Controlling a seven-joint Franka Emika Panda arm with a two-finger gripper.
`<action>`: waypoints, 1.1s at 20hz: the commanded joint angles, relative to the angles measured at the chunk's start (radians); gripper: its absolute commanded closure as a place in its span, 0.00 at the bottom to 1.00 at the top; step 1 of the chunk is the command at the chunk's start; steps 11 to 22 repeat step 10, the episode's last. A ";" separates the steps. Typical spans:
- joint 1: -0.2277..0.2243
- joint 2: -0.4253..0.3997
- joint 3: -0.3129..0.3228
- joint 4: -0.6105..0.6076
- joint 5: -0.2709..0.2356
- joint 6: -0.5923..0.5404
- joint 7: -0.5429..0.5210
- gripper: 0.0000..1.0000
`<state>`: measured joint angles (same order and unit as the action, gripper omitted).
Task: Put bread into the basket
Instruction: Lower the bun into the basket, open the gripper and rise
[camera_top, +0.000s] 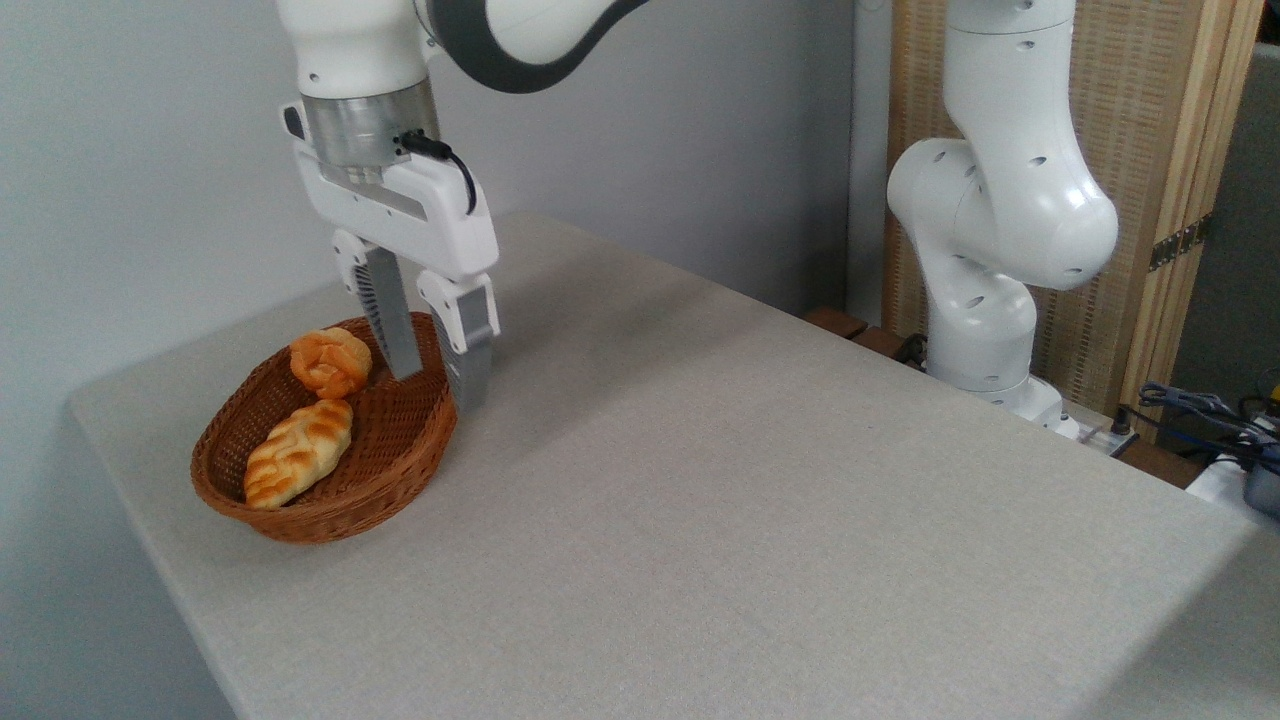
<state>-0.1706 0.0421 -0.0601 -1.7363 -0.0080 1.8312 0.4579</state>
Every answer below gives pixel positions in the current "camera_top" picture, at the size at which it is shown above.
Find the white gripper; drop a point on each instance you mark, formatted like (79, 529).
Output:
(440, 225)

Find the round puffy bread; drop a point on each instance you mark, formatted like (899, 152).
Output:
(330, 362)

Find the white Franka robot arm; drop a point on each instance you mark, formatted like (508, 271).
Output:
(1000, 200)

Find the brown wicker basket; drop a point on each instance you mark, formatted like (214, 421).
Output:
(395, 450)

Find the braided long bread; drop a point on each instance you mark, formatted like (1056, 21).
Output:
(298, 452)

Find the grey table cloth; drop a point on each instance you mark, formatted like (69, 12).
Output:
(760, 520)

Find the brown wooden block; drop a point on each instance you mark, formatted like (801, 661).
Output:
(838, 322)

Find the dark metal screen hinge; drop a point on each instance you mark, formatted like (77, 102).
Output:
(1180, 242)

